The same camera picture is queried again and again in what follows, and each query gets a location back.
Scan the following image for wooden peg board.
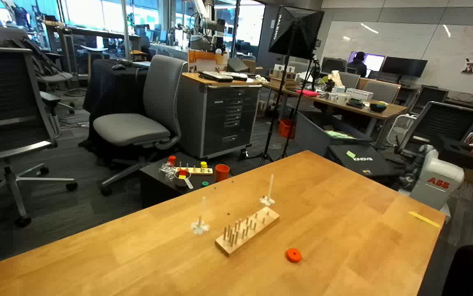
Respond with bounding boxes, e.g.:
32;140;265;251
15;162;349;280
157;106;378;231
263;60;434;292
216;208;280;255

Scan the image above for orange cup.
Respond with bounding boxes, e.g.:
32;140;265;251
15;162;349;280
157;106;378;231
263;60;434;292
216;163;230;181

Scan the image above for long wooden desk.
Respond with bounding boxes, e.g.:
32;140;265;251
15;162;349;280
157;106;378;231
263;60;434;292
262;79;409;139

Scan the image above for white ABB robot base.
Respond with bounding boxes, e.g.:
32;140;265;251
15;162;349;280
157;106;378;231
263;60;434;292
411;145;465;214

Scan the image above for yellow tape strip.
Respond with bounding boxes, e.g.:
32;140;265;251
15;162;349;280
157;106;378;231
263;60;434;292
409;211;442;229

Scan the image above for black mesh office chair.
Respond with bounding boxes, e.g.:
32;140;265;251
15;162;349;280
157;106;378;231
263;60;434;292
0;48;79;227

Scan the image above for white peg stand far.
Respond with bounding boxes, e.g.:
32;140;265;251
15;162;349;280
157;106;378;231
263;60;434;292
260;175;276;208

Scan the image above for orange ring disc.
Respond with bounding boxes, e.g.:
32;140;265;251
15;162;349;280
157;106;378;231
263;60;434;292
286;249;303;264

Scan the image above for grey drawer cabinet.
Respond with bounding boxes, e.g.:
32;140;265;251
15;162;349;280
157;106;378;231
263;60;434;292
178;73;262;160

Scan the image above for black softbox light stand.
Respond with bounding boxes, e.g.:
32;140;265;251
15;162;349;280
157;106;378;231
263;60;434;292
260;5;324;162

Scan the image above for grey office chair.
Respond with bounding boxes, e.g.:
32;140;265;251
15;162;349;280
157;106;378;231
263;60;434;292
92;55;186;196

